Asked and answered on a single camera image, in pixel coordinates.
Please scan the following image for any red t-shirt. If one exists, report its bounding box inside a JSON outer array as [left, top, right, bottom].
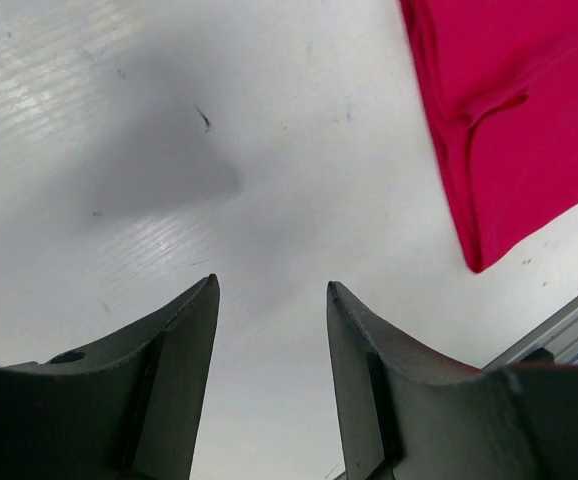
[[401, 1, 578, 273]]

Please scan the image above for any aluminium mounting rail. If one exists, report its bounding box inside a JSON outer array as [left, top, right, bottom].
[[485, 296, 578, 369]]

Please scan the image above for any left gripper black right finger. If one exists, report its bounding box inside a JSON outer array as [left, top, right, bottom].
[[327, 282, 578, 479]]

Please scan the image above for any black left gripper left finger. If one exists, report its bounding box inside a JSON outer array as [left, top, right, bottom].
[[0, 275, 219, 479]]

